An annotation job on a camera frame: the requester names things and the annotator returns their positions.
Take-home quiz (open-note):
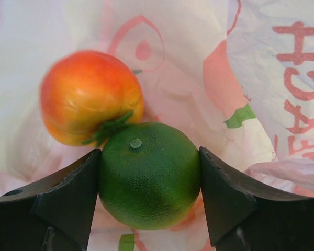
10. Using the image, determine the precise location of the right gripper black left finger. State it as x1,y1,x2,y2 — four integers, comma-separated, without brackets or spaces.
0,150,101,250

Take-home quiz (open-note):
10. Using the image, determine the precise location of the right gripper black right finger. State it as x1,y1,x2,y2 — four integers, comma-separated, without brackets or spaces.
199,147,314,251

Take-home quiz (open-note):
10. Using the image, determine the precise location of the green lime fruit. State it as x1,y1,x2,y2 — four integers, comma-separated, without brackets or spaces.
99,122,200,230

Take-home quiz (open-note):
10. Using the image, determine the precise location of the pink plastic bag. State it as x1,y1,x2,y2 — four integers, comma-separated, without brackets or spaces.
0,0,314,251

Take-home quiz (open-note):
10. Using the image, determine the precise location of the small orange red fruit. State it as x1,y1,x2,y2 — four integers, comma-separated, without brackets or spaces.
39,50,144,147

